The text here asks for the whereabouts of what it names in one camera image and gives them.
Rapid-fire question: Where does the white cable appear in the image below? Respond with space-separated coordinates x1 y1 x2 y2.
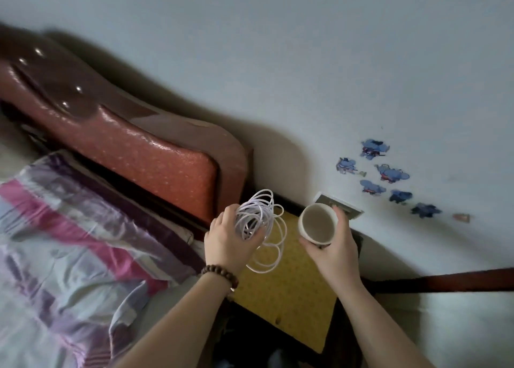
235 189 288 275

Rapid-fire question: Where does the person's right hand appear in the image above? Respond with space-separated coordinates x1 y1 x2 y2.
299 205 364 296

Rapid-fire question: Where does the person's left hand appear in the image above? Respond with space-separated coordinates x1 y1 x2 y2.
203 204 267 278

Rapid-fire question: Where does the white door with brown frame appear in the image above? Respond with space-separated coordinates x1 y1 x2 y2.
363 267 514 368

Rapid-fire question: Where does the yellow-topped black nightstand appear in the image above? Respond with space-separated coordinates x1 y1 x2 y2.
208 195 364 368

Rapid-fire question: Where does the person's left forearm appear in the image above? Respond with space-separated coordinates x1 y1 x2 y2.
112 273 238 368

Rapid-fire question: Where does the bed with white floral sheet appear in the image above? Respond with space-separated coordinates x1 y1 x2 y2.
0 111 228 368

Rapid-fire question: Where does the person's right forearm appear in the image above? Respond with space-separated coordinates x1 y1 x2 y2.
341 283 436 368

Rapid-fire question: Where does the red brown wooden headboard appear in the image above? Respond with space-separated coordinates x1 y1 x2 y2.
0 22 254 230

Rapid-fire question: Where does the folded striped blanket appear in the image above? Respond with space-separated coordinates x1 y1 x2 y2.
0 167 169 368

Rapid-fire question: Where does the grey wall socket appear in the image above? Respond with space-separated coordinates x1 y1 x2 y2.
312 191 365 220

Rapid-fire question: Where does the white mug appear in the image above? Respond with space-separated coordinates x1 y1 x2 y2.
298 203 339 248

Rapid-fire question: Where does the brown bead bracelet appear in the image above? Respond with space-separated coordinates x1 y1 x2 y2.
200 264 240 293

